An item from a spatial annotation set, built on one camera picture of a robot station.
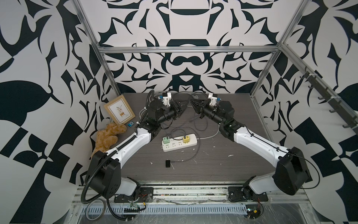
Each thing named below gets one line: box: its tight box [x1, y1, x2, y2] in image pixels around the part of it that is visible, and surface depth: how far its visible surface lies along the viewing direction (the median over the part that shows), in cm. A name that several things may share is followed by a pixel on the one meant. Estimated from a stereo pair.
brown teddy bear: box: [91, 122, 128, 158], surface depth 89 cm
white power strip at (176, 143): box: [161, 133, 198, 152], surface depth 92 cm
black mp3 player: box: [165, 160, 171, 168], surface depth 86 cm
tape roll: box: [85, 198, 106, 221], surface depth 70 cm
